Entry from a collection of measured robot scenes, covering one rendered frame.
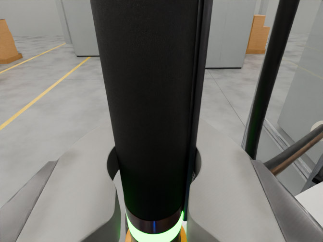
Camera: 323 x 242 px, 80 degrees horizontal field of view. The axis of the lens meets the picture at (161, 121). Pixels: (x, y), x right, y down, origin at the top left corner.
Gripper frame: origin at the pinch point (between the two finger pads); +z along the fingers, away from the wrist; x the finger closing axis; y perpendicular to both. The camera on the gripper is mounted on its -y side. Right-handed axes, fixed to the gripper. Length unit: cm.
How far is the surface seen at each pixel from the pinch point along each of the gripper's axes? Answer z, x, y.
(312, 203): 20, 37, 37
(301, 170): 60, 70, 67
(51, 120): 270, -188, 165
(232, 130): 237, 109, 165
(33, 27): 1209, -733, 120
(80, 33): 699, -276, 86
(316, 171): 39, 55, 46
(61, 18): 942, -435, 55
